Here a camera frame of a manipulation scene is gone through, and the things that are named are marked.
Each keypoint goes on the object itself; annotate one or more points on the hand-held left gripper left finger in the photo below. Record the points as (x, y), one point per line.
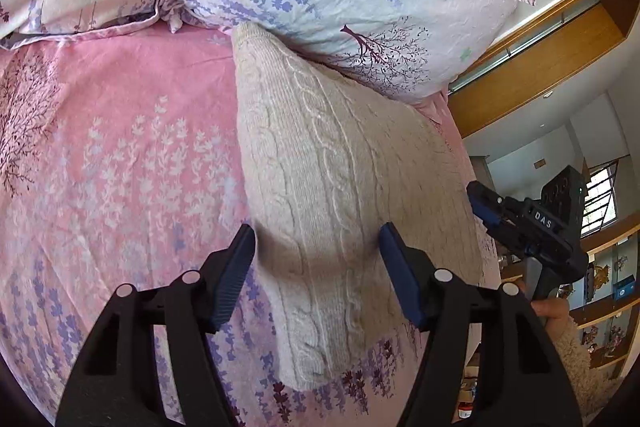
(233, 276)

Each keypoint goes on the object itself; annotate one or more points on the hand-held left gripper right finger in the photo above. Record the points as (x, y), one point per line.
(400, 277)

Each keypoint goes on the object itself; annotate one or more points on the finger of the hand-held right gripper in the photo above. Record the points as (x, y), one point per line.
(482, 193)
(486, 213)

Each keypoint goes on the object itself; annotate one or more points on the person's right forearm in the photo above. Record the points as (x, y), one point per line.
(575, 357)

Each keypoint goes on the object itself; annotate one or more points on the person's right hand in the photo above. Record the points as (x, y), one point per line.
(550, 308)

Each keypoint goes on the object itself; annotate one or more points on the barred window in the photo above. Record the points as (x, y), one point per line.
(597, 202)

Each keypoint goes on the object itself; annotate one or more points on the wooden shelf unit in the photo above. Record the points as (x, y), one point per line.
(617, 238)

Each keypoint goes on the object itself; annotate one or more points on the blue box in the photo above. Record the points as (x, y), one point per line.
(623, 287)

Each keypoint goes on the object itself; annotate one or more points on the wooden framed wardrobe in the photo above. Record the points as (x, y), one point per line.
(550, 72)

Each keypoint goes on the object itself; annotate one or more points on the pink floral bedsheet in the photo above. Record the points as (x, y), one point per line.
(125, 157)

